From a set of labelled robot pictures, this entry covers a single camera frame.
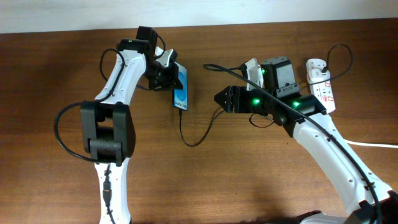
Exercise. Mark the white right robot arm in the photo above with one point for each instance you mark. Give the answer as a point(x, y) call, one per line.
point(272, 90)

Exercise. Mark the white charger plug adapter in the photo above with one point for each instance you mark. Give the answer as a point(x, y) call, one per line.
point(316, 75)

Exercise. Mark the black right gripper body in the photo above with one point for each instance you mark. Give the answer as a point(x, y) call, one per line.
point(249, 100)

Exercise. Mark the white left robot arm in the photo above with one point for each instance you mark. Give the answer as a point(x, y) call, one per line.
point(109, 137)

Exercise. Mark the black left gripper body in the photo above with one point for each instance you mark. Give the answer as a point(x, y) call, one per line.
point(161, 77)

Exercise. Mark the white power strip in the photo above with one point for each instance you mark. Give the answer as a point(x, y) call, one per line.
point(321, 90)

